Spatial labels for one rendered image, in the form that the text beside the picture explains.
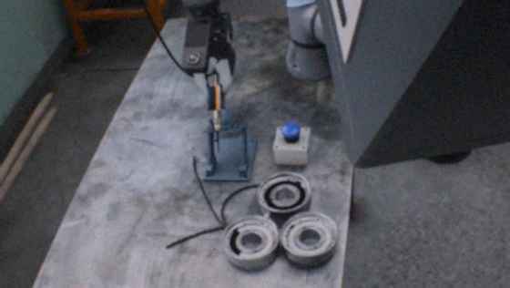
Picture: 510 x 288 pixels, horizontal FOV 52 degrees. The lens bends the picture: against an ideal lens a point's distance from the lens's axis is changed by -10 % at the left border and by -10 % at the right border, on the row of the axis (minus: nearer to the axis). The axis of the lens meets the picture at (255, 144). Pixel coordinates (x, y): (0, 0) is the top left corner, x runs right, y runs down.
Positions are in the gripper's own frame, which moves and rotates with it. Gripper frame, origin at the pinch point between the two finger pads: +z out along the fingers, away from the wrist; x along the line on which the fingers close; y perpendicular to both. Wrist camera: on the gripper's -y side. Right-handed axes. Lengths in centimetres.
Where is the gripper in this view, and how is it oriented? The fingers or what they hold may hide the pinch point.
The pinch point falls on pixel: (216, 91)
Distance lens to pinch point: 113.5
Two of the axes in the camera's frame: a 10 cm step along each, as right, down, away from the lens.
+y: 1.3, -6.8, 7.3
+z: 1.1, 7.4, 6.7
